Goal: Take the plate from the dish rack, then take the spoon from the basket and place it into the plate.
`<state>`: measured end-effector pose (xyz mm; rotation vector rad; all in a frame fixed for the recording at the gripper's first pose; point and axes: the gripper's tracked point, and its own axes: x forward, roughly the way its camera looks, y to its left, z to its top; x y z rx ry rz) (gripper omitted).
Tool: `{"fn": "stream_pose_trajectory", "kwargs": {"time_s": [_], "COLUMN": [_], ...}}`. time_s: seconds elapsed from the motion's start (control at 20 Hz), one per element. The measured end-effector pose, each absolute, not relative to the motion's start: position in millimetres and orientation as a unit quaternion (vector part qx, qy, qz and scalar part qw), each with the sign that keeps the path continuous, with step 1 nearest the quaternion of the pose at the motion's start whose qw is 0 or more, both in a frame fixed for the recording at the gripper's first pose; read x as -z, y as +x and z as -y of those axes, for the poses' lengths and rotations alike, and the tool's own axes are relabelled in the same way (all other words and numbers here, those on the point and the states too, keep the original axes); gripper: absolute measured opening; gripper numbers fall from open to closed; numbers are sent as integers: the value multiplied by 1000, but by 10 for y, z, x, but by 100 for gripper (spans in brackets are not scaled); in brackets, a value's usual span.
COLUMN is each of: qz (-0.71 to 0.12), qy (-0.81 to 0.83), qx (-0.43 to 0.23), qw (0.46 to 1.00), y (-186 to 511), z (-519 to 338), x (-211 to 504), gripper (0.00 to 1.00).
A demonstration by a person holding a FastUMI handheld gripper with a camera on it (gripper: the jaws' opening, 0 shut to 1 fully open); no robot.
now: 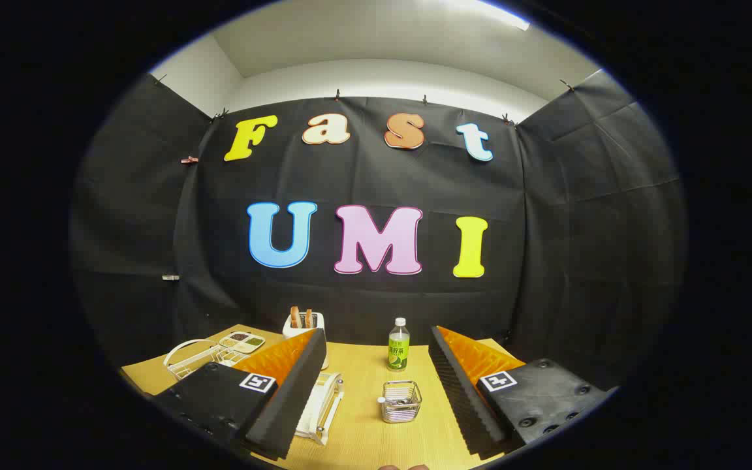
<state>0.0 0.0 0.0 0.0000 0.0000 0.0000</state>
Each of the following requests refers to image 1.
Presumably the black backdrop cloth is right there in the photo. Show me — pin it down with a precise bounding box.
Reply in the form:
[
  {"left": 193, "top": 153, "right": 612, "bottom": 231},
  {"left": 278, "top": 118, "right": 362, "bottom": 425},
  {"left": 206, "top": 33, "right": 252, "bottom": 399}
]
[{"left": 69, "top": 69, "right": 687, "bottom": 392}]

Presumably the white toaster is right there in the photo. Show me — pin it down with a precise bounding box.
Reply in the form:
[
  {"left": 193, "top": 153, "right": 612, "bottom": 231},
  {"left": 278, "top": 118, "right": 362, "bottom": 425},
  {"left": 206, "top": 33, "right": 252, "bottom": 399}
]
[{"left": 283, "top": 312, "right": 330, "bottom": 371}]

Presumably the white divided condiment tray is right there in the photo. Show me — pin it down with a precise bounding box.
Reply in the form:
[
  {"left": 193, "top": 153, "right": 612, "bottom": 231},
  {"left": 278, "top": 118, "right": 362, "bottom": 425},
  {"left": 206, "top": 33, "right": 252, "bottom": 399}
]
[{"left": 218, "top": 331, "right": 266, "bottom": 354}]

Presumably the white wire dish rack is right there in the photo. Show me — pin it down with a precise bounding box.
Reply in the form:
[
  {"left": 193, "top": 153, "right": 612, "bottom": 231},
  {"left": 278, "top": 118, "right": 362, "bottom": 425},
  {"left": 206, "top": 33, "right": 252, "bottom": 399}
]
[{"left": 163, "top": 338, "right": 345, "bottom": 447}]

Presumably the metal wire basket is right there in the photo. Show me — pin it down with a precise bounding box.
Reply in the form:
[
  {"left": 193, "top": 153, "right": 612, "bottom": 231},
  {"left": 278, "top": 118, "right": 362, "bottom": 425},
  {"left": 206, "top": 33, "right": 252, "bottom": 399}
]
[{"left": 379, "top": 381, "right": 422, "bottom": 424}]

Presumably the green label drink bottle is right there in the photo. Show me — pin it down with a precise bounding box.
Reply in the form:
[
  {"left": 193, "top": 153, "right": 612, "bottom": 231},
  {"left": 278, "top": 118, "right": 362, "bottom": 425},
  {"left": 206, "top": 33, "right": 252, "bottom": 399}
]
[{"left": 388, "top": 317, "right": 411, "bottom": 371}]

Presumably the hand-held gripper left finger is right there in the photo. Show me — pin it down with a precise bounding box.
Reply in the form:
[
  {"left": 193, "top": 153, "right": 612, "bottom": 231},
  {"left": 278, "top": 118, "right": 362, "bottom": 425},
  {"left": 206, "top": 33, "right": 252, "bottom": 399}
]
[{"left": 151, "top": 328, "right": 328, "bottom": 462}]

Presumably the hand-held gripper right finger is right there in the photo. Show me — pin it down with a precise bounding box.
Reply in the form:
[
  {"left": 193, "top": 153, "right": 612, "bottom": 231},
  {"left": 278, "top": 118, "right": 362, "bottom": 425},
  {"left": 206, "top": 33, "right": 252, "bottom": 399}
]
[{"left": 428, "top": 325, "right": 615, "bottom": 461}]

